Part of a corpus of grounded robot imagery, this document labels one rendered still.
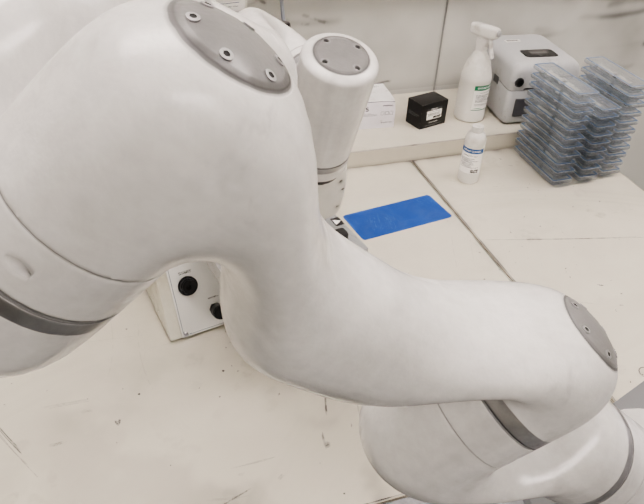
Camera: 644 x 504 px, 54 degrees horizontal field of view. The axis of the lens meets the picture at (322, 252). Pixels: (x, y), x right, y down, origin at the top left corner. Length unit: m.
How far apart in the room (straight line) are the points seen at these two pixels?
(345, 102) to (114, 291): 0.43
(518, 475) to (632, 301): 0.76
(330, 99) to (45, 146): 0.44
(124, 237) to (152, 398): 0.79
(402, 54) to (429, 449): 1.47
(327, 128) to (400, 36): 1.19
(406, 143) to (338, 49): 0.96
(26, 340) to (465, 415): 0.34
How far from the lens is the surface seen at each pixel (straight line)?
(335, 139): 0.71
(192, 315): 1.12
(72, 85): 0.26
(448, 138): 1.69
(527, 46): 1.87
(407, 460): 0.56
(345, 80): 0.66
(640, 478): 0.74
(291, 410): 1.01
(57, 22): 0.38
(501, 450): 0.55
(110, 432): 1.02
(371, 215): 1.42
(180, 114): 0.24
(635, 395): 0.94
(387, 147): 1.61
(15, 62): 0.37
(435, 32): 1.91
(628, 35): 2.31
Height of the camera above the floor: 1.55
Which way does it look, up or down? 38 degrees down
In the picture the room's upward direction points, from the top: 3 degrees clockwise
